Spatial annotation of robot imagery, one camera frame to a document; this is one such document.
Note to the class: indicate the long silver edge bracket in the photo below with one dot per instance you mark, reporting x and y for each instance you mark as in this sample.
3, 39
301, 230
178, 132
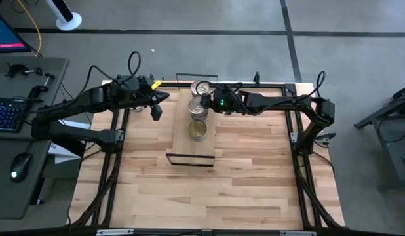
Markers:
114, 232
297, 233

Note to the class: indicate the black table edge clamp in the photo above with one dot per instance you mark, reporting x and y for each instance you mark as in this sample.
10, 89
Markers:
256, 78

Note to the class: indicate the grey metal cart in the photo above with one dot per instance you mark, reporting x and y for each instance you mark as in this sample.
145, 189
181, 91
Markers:
396, 147

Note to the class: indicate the yellow gripper tag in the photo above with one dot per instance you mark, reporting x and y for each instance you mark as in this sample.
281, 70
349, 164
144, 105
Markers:
156, 85

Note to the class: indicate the black computer mouse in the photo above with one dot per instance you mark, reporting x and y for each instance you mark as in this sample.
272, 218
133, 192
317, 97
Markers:
20, 165

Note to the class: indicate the white round pole stand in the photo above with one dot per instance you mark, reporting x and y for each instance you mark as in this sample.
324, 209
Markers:
69, 21

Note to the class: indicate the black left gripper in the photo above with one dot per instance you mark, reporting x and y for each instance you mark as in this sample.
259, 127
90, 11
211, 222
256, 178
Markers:
146, 95

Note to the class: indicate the grey side desk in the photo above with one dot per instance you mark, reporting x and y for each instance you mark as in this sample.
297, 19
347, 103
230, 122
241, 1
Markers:
12, 82

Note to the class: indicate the black desk clamp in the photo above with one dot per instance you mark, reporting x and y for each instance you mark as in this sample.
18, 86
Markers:
15, 69
38, 89

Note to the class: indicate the white paper sheet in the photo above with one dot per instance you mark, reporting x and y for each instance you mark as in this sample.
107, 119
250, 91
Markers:
63, 156
74, 124

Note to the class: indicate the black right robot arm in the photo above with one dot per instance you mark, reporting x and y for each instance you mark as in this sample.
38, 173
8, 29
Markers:
287, 103

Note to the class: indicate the backlit black keyboard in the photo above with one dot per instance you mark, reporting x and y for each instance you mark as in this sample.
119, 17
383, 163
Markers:
7, 114

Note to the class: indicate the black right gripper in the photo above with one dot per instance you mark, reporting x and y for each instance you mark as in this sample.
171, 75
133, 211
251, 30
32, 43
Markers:
225, 98

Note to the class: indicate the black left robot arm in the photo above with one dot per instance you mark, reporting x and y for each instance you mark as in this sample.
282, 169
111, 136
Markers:
74, 101

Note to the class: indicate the black aluminium table frame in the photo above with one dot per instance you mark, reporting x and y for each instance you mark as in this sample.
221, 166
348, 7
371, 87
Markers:
274, 86

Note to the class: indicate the wooden tray board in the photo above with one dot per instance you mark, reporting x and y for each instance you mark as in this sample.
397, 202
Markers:
183, 141

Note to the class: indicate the small silver edge bracket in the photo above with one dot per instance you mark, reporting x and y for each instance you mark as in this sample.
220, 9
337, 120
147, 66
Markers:
206, 232

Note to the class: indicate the computer monitor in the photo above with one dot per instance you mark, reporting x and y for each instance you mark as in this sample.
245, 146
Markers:
6, 36

